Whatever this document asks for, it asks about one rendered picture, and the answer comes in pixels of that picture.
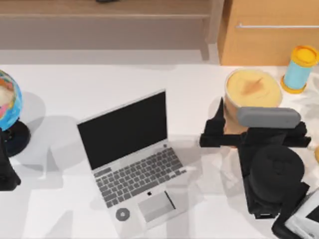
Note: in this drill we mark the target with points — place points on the pale grey rounded box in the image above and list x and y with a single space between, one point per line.
266 117

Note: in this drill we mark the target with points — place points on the yellow round thing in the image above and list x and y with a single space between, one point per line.
317 155

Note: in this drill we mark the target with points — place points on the orange paper cup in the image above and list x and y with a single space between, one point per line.
251 87

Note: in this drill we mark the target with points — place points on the blue can with yellow lid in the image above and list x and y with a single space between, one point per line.
297 74

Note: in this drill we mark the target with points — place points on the silver open laptop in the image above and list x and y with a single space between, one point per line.
124 129

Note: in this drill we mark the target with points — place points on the wooden cupboard drawer front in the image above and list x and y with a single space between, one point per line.
261 47

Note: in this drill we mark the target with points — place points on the grey round disc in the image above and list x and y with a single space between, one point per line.
122 214

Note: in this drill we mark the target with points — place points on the wooden open shelf unit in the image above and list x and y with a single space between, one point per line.
104 30

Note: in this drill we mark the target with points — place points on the colourful globe on black stand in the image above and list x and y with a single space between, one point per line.
10 99

